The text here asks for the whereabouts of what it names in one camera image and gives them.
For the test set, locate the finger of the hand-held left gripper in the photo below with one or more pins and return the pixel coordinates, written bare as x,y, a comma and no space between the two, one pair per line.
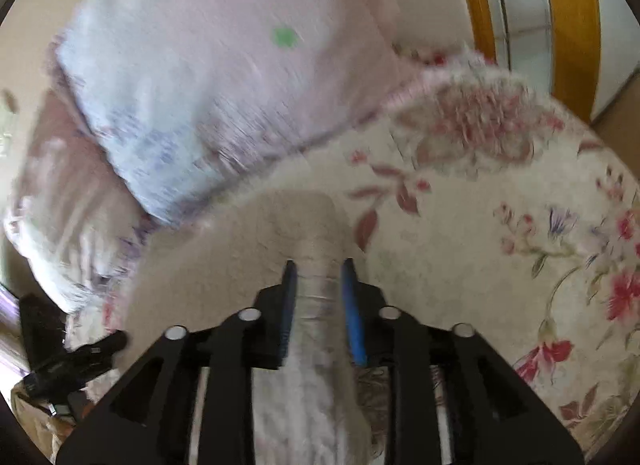
100,350

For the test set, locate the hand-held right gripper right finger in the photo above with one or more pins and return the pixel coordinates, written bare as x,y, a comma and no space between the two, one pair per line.
352,315

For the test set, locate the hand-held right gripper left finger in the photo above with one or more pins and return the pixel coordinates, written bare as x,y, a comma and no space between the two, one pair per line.
289,300

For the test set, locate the floral bedsheet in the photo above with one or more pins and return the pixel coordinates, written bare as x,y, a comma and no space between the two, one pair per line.
450,270

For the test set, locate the white pillow with purple flowers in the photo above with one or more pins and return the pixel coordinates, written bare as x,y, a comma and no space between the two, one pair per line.
60,195

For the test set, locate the pale pillow with tree print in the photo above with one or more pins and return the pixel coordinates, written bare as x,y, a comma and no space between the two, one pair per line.
200,70

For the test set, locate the white door panel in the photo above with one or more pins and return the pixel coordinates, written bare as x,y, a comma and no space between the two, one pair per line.
615,45

